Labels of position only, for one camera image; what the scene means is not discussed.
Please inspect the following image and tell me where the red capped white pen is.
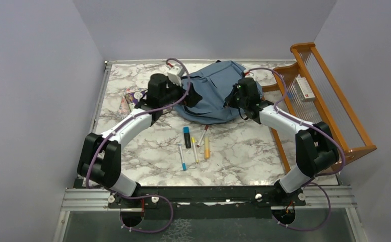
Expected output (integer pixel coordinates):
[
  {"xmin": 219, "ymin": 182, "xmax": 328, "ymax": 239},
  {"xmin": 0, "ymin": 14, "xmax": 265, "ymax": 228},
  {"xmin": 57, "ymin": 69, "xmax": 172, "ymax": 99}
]
[{"xmin": 197, "ymin": 125, "xmax": 209, "ymax": 147}]

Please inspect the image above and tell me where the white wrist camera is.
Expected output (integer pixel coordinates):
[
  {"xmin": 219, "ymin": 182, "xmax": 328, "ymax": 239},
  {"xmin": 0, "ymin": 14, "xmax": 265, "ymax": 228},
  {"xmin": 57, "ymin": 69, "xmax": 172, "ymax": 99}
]
[
  {"xmin": 243, "ymin": 69, "xmax": 254, "ymax": 79},
  {"xmin": 167, "ymin": 65, "xmax": 184, "ymax": 86}
]

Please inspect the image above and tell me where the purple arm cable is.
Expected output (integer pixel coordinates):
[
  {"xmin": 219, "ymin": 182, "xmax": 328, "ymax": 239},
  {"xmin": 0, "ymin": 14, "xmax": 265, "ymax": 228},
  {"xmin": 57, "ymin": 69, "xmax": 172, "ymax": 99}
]
[
  {"xmin": 85, "ymin": 58, "xmax": 191, "ymax": 234},
  {"xmin": 244, "ymin": 68, "xmax": 346, "ymax": 232}
]

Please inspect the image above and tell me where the blue capped white pen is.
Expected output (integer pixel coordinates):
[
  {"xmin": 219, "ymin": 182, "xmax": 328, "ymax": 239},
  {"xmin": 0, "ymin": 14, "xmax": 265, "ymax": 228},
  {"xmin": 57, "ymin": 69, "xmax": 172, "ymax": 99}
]
[{"xmin": 178, "ymin": 144, "xmax": 187, "ymax": 171}]

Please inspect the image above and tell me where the orange highlighter marker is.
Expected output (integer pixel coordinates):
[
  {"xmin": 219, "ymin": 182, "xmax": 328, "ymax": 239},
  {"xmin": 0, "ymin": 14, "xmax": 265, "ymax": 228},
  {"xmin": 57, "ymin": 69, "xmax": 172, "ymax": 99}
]
[{"xmin": 204, "ymin": 135, "xmax": 211, "ymax": 160}]

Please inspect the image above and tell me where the yellow capped white pen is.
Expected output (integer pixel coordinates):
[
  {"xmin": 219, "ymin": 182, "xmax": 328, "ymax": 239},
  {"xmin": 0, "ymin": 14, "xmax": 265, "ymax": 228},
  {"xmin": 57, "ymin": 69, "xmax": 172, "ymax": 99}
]
[{"xmin": 191, "ymin": 137, "xmax": 199, "ymax": 164}]

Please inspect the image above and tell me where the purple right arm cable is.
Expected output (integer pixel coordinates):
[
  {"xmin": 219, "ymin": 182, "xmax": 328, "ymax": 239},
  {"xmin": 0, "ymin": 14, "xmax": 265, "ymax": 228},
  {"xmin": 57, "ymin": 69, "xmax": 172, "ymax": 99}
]
[{"xmin": 244, "ymin": 68, "xmax": 346, "ymax": 232}]

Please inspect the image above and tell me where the wooden wire rack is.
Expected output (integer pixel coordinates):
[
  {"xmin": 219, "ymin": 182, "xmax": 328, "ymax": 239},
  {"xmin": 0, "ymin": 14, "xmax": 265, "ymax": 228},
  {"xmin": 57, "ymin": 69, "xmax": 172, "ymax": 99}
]
[{"xmin": 262, "ymin": 42, "xmax": 377, "ymax": 164}]

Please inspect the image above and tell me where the black blue highlighter marker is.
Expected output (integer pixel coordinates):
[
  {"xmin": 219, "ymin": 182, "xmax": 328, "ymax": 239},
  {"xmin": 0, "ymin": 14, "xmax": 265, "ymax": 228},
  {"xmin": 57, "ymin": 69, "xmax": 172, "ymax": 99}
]
[{"xmin": 183, "ymin": 127, "xmax": 191, "ymax": 149}]

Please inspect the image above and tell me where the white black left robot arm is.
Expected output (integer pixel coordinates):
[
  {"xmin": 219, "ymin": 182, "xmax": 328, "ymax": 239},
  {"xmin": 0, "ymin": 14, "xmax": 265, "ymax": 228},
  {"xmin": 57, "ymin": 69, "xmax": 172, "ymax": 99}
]
[{"xmin": 77, "ymin": 74, "xmax": 202, "ymax": 207}]

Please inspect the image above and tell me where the blue student backpack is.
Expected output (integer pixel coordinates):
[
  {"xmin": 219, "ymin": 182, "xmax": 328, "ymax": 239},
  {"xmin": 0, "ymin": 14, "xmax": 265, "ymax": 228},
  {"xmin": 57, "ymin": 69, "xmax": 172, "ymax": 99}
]
[{"xmin": 173, "ymin": 60, "xmax": 246, "ymax": 125}]

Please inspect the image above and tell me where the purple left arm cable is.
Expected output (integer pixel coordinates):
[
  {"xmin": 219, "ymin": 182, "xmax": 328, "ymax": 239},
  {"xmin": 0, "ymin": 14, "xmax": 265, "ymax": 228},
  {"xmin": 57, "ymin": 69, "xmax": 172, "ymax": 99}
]
[{"xmin": 85, "ymin": 58, "xmax": 191, "ymax": 234}]

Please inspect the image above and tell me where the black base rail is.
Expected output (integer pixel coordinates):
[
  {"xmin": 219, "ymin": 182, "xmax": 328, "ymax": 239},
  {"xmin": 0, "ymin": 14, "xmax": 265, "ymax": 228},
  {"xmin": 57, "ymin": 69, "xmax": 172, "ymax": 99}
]
[{"xmin": 73, "ymin": 178, "xmax": 306, "ymax": 221}]

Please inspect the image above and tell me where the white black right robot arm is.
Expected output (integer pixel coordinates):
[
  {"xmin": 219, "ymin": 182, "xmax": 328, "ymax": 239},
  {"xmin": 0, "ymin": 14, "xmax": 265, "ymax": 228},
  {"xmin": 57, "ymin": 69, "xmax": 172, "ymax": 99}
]
[{"xmin": 224, "ymin": 78, "xmax": 340, "ymax": 205}]

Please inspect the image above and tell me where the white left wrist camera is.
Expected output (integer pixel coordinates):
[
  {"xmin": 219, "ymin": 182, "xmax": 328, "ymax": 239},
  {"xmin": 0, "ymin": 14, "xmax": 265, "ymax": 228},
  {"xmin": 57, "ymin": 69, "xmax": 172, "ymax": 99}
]
[{"xmin": 167, "ymin": 65, "xmax": 184, "ymax": 86}]

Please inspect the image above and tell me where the purple activity book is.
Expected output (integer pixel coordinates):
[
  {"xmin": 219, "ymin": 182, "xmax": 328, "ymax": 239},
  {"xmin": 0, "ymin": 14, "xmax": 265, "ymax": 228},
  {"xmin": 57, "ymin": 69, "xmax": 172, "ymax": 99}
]
[{"xmin": 131, "ymin": 89, "xmax": 147, "ymax": 104}]

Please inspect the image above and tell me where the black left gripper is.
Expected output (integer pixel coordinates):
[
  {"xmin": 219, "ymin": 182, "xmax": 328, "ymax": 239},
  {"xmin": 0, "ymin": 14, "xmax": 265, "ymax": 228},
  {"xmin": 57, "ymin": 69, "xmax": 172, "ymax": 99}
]
[{"xmin": 159, "ymin": 76, "xmax": 202, "ymax": 107}]

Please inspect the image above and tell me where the white red small box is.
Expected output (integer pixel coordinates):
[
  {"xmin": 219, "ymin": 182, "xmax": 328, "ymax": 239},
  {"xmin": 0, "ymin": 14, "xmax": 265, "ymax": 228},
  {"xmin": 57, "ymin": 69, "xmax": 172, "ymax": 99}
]
[{"xmin": 295, "ymin": 77, "xmax": 315, "ymax": 102}]

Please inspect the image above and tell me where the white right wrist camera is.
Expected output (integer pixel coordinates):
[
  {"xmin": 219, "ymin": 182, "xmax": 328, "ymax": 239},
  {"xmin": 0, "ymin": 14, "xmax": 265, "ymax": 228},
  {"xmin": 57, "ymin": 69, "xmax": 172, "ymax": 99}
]
[{"xmin": 243, "ymin": 69, "xmax": 254, "ymax": 79}]

